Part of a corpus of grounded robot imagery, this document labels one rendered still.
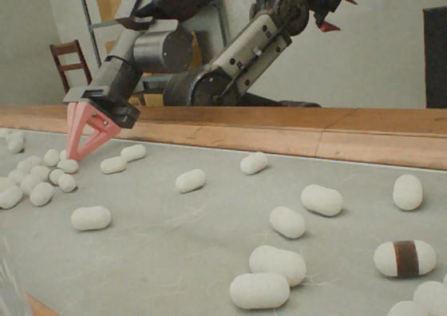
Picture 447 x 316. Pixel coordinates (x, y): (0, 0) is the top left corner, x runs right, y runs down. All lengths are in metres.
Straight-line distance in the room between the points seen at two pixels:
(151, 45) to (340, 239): 0.38
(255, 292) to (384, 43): 2.34
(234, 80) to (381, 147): 0.55
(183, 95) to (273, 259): 0.69
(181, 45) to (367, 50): 2.04
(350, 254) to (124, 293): 0.15
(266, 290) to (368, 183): 0.18
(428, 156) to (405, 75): 2.10
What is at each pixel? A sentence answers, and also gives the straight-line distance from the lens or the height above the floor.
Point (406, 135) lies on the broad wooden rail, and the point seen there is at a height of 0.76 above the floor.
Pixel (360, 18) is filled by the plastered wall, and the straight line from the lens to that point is 2.60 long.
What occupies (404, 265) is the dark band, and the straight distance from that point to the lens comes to 0.28.
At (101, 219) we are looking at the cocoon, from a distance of 0.41.
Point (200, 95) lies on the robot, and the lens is 0.92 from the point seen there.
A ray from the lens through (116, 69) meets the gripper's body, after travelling 0.64.
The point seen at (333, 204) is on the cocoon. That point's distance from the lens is 0.35.
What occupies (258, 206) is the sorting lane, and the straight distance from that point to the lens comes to 0.39.
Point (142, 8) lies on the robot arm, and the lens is 0.67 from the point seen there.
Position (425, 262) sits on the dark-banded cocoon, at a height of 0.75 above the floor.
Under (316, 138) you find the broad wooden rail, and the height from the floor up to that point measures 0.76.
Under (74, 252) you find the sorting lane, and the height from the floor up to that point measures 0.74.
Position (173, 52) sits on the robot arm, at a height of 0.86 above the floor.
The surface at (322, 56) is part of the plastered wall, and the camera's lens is 2.76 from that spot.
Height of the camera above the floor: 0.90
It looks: 17 degrees down
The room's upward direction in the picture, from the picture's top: 11 degrees counter-clockwise
